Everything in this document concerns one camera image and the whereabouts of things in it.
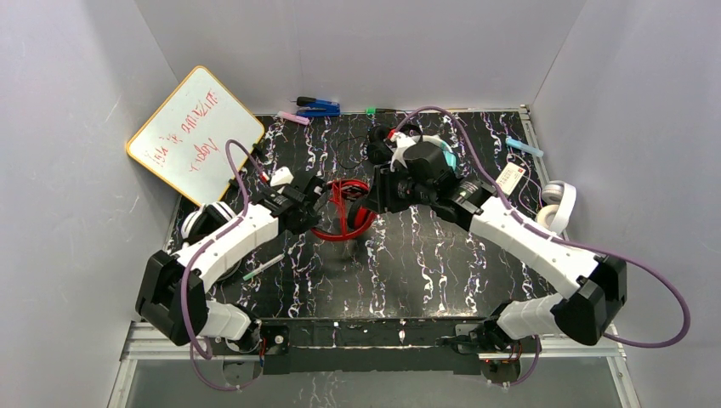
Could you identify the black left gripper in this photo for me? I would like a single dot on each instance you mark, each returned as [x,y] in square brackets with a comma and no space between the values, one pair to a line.
[310,201]

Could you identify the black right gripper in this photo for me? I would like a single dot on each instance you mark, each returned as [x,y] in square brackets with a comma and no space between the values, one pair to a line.
[377,191]

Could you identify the red headphones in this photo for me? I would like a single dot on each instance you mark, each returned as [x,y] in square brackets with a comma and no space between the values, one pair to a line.
[354,218]

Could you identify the black and white headphones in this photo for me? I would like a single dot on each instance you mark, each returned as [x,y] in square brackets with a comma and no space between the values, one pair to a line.
[204,221]

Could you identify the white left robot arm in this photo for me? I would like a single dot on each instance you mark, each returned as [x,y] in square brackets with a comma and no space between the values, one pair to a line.
[172,295]

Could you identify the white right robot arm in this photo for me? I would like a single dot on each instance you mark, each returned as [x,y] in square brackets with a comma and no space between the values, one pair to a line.
[590,289]

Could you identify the teal headphones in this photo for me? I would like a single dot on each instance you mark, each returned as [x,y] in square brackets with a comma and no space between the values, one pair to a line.
[386,145]

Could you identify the white beige headphones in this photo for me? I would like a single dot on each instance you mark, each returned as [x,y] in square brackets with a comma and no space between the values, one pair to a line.
[560,199]

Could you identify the white green capped pen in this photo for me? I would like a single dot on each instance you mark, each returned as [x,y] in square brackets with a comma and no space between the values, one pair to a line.
[262,267]

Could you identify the green capped marker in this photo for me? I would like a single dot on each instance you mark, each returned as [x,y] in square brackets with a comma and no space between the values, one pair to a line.
[376,111]

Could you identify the pink marker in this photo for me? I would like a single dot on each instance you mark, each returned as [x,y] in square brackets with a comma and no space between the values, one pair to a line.
[301,120]

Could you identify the blue stapler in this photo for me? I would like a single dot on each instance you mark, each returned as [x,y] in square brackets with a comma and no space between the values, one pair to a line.
[313,107]

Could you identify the small white labelled box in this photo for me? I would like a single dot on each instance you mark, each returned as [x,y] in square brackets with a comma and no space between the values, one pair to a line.
[509,178]

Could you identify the yellow framed whiteboard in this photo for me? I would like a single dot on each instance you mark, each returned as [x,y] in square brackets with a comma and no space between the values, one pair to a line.
[183,141]

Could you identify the light blue marker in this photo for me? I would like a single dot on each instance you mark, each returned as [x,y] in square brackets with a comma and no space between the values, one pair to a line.
[529,149]

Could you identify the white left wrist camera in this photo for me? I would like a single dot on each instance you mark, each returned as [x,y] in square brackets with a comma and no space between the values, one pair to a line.
[281,176]

